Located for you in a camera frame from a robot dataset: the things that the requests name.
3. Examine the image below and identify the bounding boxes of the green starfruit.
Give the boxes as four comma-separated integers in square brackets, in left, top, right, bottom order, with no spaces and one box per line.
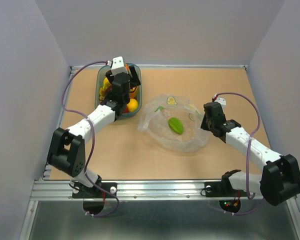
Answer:
[168,117,184,135]

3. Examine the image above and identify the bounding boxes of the clear plastic bag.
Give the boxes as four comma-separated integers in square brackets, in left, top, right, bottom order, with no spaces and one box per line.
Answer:
[138,94,210,153]

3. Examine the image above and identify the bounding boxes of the brown longan bunch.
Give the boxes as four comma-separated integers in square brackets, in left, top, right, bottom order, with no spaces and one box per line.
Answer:
[98,87,106,101]

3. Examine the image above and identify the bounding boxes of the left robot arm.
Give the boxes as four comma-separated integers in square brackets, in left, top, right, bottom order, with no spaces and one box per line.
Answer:
[47,60,141,197]

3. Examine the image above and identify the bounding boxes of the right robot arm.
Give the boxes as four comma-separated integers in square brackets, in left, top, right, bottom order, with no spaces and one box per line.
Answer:
[201,101,300,206]

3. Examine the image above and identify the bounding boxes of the orange pineapple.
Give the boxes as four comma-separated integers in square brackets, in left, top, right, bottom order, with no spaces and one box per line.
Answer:
[129,86,139,99]

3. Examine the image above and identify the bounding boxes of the yellow corn cob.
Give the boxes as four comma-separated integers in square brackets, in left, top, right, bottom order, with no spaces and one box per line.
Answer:
[101,77,112,93]

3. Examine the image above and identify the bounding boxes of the yellow lemon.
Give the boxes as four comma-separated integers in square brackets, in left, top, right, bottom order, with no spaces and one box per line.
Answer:
[127,98,139,113]

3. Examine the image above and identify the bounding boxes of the green plastic tray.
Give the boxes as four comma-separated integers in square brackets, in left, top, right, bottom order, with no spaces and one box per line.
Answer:
[94,63,143,120]

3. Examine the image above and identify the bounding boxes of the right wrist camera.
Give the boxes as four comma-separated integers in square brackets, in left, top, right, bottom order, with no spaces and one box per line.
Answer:
[212,96,227,109]

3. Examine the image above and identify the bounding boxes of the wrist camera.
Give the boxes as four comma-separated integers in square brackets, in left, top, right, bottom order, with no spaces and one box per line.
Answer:
[111,56,128,76]
[212,96,227,109]

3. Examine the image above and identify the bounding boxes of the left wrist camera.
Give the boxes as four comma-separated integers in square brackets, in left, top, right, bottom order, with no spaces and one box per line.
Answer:
[111,56,128,76]

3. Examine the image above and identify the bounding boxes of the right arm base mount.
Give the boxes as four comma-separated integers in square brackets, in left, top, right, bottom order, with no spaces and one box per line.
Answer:
[200,169,247,198]

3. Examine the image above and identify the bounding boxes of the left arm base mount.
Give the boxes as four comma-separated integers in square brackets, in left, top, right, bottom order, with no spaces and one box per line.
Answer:
[69,181,114,199]

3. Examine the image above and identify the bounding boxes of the aluminium front rail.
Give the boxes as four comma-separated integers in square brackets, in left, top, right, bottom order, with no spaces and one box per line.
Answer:
[30,179,230,202]

